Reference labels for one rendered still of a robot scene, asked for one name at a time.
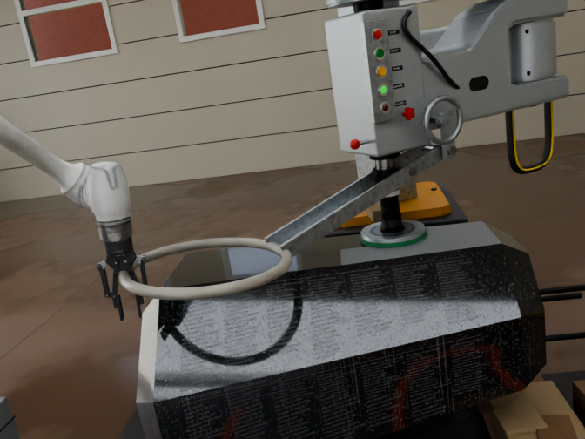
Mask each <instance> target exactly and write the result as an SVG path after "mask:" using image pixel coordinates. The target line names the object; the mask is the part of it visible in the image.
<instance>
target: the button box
mask: <svg viewBox="0 0 585 439"><path fill-rule="evenodd" d="M359 27H360V41H361V49H362V57H363V65H364V72H365V80H366V95H367V103H368V110H369V118H370V123H371V124H376V123H380V122H384V121H388V120H392V119H396V118H397V117H396V108H395V99H394V90H393V73H392V65H391V56H390V47H389V38H388V29H387V19H386V18H384V19H378V20H372V21H365V22H360V23H359ZM375 28H379V29H381V30H382V33H383V37H382V39H381V40H380V41H375V40H373V37H372V33H373V30H374V29H375ZM377 47H382V48H383V49H384V52H385V56H384V57H383V58H382V59H381V60H378V59H376V58H375V56H374V50H375V49H376V48H377ZM380 65H384V66H385V67H386V69H387V74H386V76H385V77H383V78H379V77H378V76H377V75H376V69H377V67H378V66H380ZM380 84H386V85H387V87H388V93H387V95H386V96H381V95H380V94H379V93H378V88H379V85H380ZM384 101H387V102H388V103H389V104H390V111H389V112H388V113H386V114H384V113H382V112H381V111H380V104H381V103H382V102H384Z"/></svg>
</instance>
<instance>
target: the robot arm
mask: <svg viewBox="0 0 585 439"><path fill-rule="evenodd" d="M0 145H1V146H3V147H5V148H6V149H8V150H9V151H11V152H13V153H15V154H16V155H17V156H19V157H20V158H22V159H24V160H26V161H27V162H29V163H31V164H32V165H34V166H35V167H36V168H38V169H40V170H41V171H43V172H45V173H46V174H47V175H49V176H50V177H52V178H53V179H54V180H55V181H56V182H57V183H58V184H59V185H60V189H61V193H63V194H64V195H65V196H66V197H68V198H69V199H70V200H72V201H73V202H74V203H76V204H78V205H80V206H82V207H84V208H87V209H90V210H91V211H92V212H93V213H94V214H95V216H96V219H97V227H98V231H99V236H100V239H101V240H103V241H104V250H105V254H106V257H105V260H104V261H102V262H98V264H97V269H98V271H99V272H100V275H101V280H102V284H103V288H104V296H105V297H111V298H112V300H113V305H114V308H118V312H119V316H120V320H121V321H123V320H124V312H123V307H122V302H121V298H120V294H118V295H117V293H118V272H120V271H123V270H125V271H128V273H129V275H130V276H131V279H132V280H134V281H136V282H137V283H139V281H138V277H137V275H136V274H135V272H134V269H133V266H132V265H133V263H134V261H135V260H138V264H140V270H141V275H142V281H143V284H144V285H147V286H148V281H147V275H146V270H145V260H146V256H145V255H143V256H139V255H136V253H135V252H134V249H133V244H132V238H131V236H132V234H133V231H132V223H131V196H130V190H129V186H128V182H127V178H126V177H125V174H124V170H123V169H122V167H121V165H120V164H119V163H118V162H116V161H110V160H106V161H99V162H96V163H93V164H91V165H90V166H88V165H85V164H83V163H77V164H71V163H68V162H66V161H64V160H62V159H60V158H58V157H57V156H55V155H54V154H52V153H51V152H49V151H47V150H46V149H45V148H43V147H42V146H41V145H40V144H38V142H37V141H35V140H34V139H33V138H31V137H30V136H29V135H27V134H26V133H25V132H23V131H22V130H21V129H19V128H18V127H17V126H16V125H14V124H13V123H11V122H10V121H9V120H8V119H7V118H5V117H4V116H2V115H1V114H0ZM106 264H107V265H108V266H110V267H111V268H112V269H113V282H112V292H110V289H109V284H108V280H107V275H106V271H105V269H106ZM135 296H136V302H137V306H138V315H139V318H141V317H142V308H141V304H144V297H143V296H139V295H136V294H135Z"/></svg>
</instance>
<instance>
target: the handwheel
mask: <svg viewBox="0 0 585 439"><path fill-rule="evenodd" d="M441 101H447V102H449V103H451V104H452V105H453V107H452V108H451V109H450V110H449V111H448V112H447V113H443V112H442V113H439V114H436V113H434V112H432V109H433V108H434V107H435V106H436V105H437V104H438V103H439V102H441ZM455 111H456V113H457V124H456V127H455V129H454V132H453V133H452V134H451V135H450V136H449V137H448V136H447V128H448V127H449V126H450V125H451V123H452V117H451V116H452V115H453V114H454V112H455ZM429 123H431V124H436V125H437V126H438V127H441V130H442V139H440V138H436V137H435V136H434V135H433V133H432V131H431V129H430V124H429ZM462 124H463V113H462V109H461V106H460V104H459V102H458V101H457V100H456V99H455V98H453V97H451V96H448V95H441V96H439V97H436V98H434V99H433V100H432V101H431V102H430V103H429V105H428V106H427V108H426V111H425V114H424V119H423V125H424V130H425V133H426V135H427V137H428V138H429V139H430V140H431V141H432V142H434V143H435V144H437V145H446V144H449V143H451V142H452V141H454V140H455V139H456V138H457V136H458V135H459V133H460V131H461V127H462Z"/></svg>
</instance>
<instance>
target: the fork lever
mask: <svg viewBox="0 0 585 439"><path fill-rule="evenodd" d="M447 152H448V155H455V153H456V152H457V150H456V147H455V146H449V148H448V149H447ZM443 159H444V158H443V157H442V146H441V145H431V142H430V139H428V144H427V145H424V146H421V147H417V148H414V149H410V150H406V151H404V152H401V153H400V155H399V157H397V158H395V163H396V165H398V166H400V167H402V168H401V169H399V171H397V172H395V173H393V174H392V175H390V176H389V177H387V178H385V179H383V180H382V181H381V182H380V183H378V184H376V185H375V182H374V181H373V175H372V172H369V173H368V174H366V175H365V176H363V177H361V178H360V179H358V180H356V181H354V182H353V183H352V184H351V185H349V186H347V187H345V188H344V189H342V190H340V191H339V192H337V193H335V194H334V195H333V196H331V197H330V198H328V199H326V200H324V201H323V202H321V203H319V204H318V205H316V206H315V207H313V208H312V209H310V210H309V211H307V212H305V213H303V214H302V215H300V216H299V217H298V218H296V219H294V220H292V221H291V222H289V223H288V224H286V225H284V226H282V227H281V228H280V229H278V230H277V231H275V232H274V233H271V234H270V235H268V236H267V237H265V241H266V243H268V242H270V241H272V242H275V243H278V244H280V248H281V250H282V251H284V250H289V251H290V253H291V255H292V257H293V256H295V255H296V254H298V253H300V252H302V251H303V250H305V249H306V248H308V247H309V246H310V245H312V244H313V243H315V242H317V241H318V240H320V239H322V238H323V237H325V236H326V235H328V234H329V233H330V232H332V231H334V230H335V229H337V228H338V227H340V226H342V225H343V224H345V223H346V222H348V221H349V220H351V219H352V218H354V217H355V216H357V215H358V214H360V213H362V212H363V211H365V210H366V209H367V208H369V207H370V206H372V205H374V204H375V203H377V202H378V201H380V200H381V199H383V198H385V197H386V196H387V195H389V194H390V193H392V192H394V191H395V190H397V189H398V188H400V187H401V186H403V185H405V184H406V183H407V182H409V181H410V180H412V179H414V178H415V177H417V176H418V175H420V174H422V173H423V172H424V171H426V170H427V169H429V168H430V167H432V166H433V165H435V164H437V163H439V162H440V161H442V160H443ZM403 166H404V167H403Z"/></svg>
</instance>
